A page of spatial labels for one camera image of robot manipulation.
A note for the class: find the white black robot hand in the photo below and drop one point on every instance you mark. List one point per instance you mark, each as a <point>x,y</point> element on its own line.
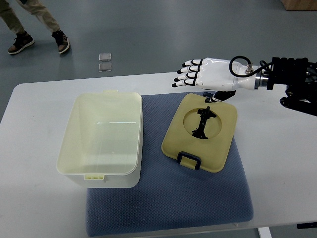
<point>223,77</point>

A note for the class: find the yellow storage box lid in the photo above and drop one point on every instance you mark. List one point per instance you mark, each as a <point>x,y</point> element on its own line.
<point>200,133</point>

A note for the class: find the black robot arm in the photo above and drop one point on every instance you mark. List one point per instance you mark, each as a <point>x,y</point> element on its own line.
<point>300,77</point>

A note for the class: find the cardboard box corner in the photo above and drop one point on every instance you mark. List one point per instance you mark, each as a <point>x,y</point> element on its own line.
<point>300,5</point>

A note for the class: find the white storage box base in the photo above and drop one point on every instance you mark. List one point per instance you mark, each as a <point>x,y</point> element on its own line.
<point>102,144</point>

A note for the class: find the upper metal floor plate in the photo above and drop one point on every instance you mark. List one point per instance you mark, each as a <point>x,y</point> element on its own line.
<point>105,57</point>

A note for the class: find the blue grey cushion mat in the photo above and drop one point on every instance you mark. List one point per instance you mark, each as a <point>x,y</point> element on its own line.
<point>169,195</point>

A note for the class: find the white table leg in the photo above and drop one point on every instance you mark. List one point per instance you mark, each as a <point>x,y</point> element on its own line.
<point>264,232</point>

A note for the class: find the person in khaki trousers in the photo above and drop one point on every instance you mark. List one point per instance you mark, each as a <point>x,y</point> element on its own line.
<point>23,38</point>

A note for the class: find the black table edge bracket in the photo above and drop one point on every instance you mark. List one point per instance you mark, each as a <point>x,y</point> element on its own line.
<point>307,225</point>

